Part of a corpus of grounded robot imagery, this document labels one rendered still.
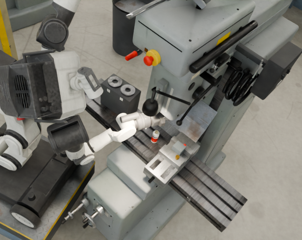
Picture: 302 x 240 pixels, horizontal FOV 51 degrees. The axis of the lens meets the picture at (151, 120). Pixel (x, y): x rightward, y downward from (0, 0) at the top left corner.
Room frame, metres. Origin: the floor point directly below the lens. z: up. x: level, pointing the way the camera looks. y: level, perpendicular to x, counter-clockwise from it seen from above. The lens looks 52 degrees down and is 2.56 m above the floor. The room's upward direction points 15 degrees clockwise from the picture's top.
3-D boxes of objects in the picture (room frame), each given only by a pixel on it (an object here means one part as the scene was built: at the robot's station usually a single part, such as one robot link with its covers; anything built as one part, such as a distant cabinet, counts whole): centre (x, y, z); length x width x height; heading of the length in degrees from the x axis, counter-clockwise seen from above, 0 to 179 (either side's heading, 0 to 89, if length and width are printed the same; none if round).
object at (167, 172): (1.01, -0.18, 0.98); 0.35 x 0.15 x 0.11; 152
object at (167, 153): (0.99, -0.17, 1.02); 0.15 x 0.06 x 0.04; 62
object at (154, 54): (0.92, 0.05, 1.76); 0.06 x 0.02 x 0.06; 59
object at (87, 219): (0.68, 0.19, 0.63); 0.16 x 0.12 x 0.12; 149
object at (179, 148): (1.04, -0.19, 1.04); 0.06 x 0.05 x 0.06; 62
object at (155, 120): (1.06, 0.01, 1.22); 0.13 x 0.12 x 0.10; 38
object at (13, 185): (0.93, 0.79, 0.59); 0.64 x 0.52 x 0.33; 78
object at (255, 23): (1.07, -0.21, 1.79); 0.45 x 0.04 x 0.04; 149
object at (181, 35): (1.13, -0.07, 1.81); 0.47 x 0.26 x 0.16; 149
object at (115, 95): (1.32, 0.23, 1.03); 0.22 x 0.12 x 0.20; 67
